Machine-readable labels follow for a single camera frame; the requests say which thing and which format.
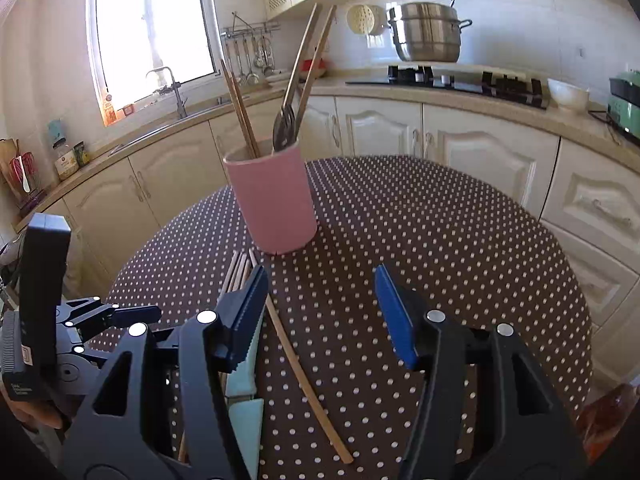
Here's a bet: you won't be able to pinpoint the person's left hand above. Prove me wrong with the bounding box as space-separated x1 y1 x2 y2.
12 400 68 430

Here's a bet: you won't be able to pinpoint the beige kitchen countertop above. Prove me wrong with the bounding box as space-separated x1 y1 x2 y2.
12 62 640 233

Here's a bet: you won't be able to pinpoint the cream perforated plate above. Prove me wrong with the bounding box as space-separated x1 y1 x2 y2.
346 3 377 36

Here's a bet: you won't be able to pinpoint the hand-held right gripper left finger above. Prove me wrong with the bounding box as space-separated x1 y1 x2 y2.
62 264 271 480

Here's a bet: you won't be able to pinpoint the black gas stove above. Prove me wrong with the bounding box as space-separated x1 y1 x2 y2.
345 64 550 111

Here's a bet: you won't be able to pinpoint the pink utensil holder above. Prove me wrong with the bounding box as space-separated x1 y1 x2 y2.
222 137 318 256

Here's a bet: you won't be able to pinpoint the long wooden chopstick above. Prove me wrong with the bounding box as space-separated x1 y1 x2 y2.
231 91 262 157
220 59 255 158
248 249 355 465

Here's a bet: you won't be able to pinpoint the metal sink faucet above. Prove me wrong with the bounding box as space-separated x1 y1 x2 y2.
145 66 188 120

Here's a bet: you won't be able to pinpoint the wooden-handled metal fork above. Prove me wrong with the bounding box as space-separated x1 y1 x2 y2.
271 3 319 155

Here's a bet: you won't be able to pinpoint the black power cable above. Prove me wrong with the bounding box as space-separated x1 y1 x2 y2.
590 109 628 146

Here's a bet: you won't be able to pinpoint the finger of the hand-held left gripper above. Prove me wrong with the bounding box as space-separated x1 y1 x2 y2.
57 297 162 341
70 342 113 368

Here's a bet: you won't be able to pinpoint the green electric cooker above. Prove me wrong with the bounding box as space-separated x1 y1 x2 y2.
606 70 640 148

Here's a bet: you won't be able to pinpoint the white bowl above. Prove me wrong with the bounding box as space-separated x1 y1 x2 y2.
546 77 591 113

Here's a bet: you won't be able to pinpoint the kitchen window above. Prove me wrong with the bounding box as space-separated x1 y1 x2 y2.
86 0 223 111

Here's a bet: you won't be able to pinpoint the reddish brown object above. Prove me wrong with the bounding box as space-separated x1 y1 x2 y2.
577 382 638 466

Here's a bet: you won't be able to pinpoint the cream lower cabinets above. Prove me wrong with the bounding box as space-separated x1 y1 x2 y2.
15 95 640 331

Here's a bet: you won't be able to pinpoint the round polka dot table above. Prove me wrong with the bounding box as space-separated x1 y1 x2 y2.
87 155 593 480

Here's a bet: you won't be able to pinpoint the row of hanging kitchen ladles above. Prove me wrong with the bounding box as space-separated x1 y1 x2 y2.
222 35 277 87

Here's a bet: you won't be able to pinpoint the light blue sheathed knife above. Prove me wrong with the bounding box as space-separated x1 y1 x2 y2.
224 310 266 480

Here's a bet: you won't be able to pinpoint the clear holder with red utensils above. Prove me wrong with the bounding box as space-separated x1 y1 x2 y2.
9 152 43 208

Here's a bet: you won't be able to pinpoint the glass jar white label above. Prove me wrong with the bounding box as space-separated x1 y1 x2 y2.
52 139 78 182

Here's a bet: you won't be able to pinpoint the stainless steel sink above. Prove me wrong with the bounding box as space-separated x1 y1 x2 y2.
107 97 236 153

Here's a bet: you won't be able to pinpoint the stainless steel steamer pot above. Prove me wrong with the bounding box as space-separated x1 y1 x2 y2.
386 0 473 63

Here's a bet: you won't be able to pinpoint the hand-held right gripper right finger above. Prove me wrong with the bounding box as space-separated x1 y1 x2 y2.
374 264 588 480

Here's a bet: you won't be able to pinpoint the metal wall rack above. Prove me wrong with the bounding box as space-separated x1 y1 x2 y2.
221 11 281 40

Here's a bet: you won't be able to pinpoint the wooden cutting board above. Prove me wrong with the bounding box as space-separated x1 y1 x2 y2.
0 137 21 186

